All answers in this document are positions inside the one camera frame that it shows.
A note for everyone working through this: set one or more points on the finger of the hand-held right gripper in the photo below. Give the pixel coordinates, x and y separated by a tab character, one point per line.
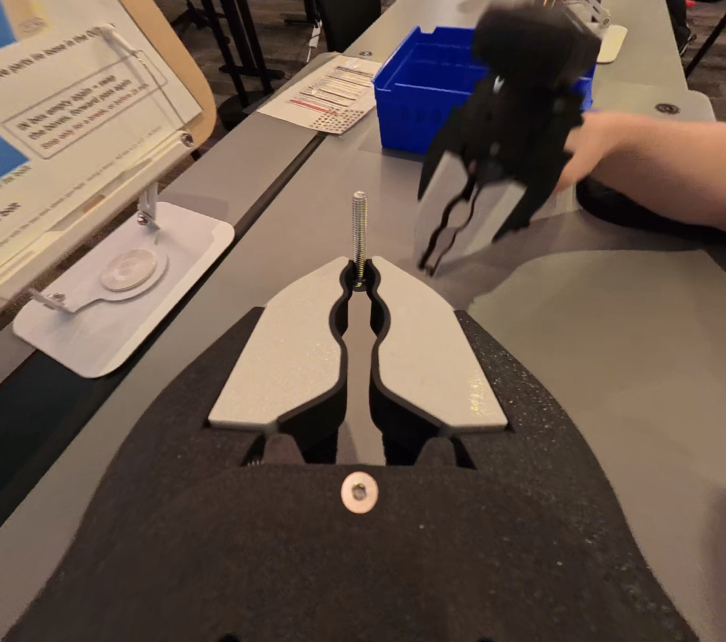
442	188
493	205

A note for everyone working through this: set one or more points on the black tripod stand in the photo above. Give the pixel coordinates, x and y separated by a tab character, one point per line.
706	46

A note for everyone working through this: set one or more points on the blue plastic bin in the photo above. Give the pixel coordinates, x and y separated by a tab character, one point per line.
408	114

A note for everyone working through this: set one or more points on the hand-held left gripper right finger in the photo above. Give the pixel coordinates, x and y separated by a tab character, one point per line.
442	364

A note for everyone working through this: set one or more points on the person's right forearm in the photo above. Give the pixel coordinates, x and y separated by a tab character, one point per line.
680	171

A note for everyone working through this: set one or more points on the person's right hand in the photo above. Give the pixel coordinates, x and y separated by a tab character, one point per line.
601	142

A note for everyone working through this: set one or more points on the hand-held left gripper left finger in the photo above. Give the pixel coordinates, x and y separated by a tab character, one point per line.
283	364

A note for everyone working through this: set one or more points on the round black desk grommet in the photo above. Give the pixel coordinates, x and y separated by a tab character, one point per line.
667	108

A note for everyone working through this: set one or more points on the printed paper sheet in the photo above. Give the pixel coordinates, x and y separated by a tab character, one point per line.
323	91

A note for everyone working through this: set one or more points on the printed instruction sheet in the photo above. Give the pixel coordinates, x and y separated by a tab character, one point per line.
85	114

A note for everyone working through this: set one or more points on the long thin silver bolt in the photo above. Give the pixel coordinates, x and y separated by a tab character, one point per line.
359	222

